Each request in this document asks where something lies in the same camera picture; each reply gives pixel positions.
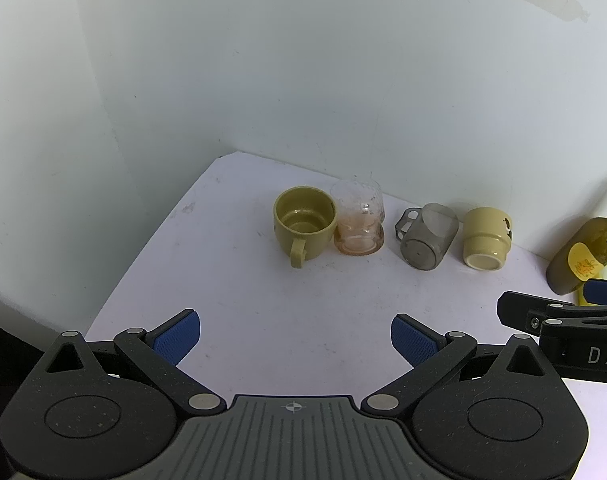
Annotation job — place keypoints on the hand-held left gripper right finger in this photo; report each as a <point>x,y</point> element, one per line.
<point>412,341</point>

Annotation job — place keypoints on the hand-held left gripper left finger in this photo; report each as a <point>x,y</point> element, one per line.
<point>177,338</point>

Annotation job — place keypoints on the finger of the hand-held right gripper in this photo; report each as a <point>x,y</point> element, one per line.
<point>605,292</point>
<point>521,310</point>

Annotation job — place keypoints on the cream ceramic cup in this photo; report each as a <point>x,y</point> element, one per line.
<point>486,240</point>

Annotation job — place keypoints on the grey translucent cup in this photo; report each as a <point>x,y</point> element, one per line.
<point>426,242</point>

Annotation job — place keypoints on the pink glass cup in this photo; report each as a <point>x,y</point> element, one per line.
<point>359,222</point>

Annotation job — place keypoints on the olive oil bottle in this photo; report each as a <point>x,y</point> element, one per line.
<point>581,255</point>

